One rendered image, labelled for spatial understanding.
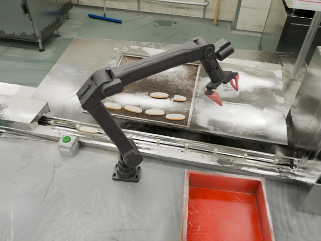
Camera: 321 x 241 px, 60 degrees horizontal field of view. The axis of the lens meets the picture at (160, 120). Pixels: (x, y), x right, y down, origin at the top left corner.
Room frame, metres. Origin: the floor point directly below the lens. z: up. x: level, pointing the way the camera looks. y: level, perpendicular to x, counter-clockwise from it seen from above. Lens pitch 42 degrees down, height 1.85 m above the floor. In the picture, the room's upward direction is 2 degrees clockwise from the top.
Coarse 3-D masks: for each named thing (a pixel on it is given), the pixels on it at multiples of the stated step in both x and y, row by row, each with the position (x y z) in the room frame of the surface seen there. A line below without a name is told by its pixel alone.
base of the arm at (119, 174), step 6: (114, 168) 0.80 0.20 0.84; (120, 168) 0.76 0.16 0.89; (126, 168) 0.75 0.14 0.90; (132, 168) 0.77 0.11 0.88; (138, 168) 0.81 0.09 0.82; (114, 174) 0.78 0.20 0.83; (120, 174) 0.75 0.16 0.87; (126, 174) 0.75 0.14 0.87; (132, 174) 0.76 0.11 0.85; (138, 174) 0.77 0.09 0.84; (120, 180) 0.75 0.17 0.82; (126, 180) 0.74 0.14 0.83; (132, 180) 0.74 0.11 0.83; (138, 180) 0.74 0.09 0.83
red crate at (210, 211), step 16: (192, 192) 0.70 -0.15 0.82; (208, 192) 0.70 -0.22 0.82; (224, 192) 0.70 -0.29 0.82; (240, 192) 0.71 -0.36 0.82; (192, 208) 0.62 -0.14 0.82; (208, 208) 0.62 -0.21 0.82; (224, 208) 0.63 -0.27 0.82; (240, 208) 0.63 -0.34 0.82; (256, 208) 0.63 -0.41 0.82; (192, 224) 0.55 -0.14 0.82; (208, 224) 0.55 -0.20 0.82; (224, 224) 0.56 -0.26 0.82; (240, 224) 0.56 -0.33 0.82; (256, 224) 0.56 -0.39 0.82; (192, 240) 0.49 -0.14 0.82; (208, 240) 0.49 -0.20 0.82; (224, 240) 0.49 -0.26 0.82; (240, 240) 0.50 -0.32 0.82; (256, 240) 0.50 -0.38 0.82
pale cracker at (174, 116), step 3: (168, 114) 1.11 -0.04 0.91; (171, 114) 1.11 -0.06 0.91; (174, 114) 1.11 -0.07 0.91; (177, 114) 1.11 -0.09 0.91; (180, 114) 1.11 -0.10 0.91; (168, 117) 1.09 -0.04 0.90; (171, 117) 1.09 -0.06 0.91; (174, 117) 1.09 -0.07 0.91; (177, 117) 1.09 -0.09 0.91; (180, 117) 1.09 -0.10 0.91; (183, 117) 1.09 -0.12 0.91
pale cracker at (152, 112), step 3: (147, 111) 1.13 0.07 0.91; (150, 111) 1.13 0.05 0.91; (153, 111) 1.12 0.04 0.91; (156, 111) 1.13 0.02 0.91; (159, 111) 1.13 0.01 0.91; (162, 111) 1.13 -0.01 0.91; (150, 114) 1.11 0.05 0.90; (153, 114) 1.11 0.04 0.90; (156, 114) 1.11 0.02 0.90; (159, 114) 1.11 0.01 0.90; (162, 114) 1.11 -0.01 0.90
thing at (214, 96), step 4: (212, 88) 0.92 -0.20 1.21; (204, 92) 0.92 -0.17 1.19; (208, 92) 0.90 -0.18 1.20; (212, 92) 0.89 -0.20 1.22; (208, 96) 0.90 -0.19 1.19; (212, 96) 0.87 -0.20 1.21; (216, 96) 0.87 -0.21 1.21; (216, 100) 0.90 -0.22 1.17; (220, 100) 0.88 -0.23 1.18; (220, 104) 0.88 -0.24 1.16
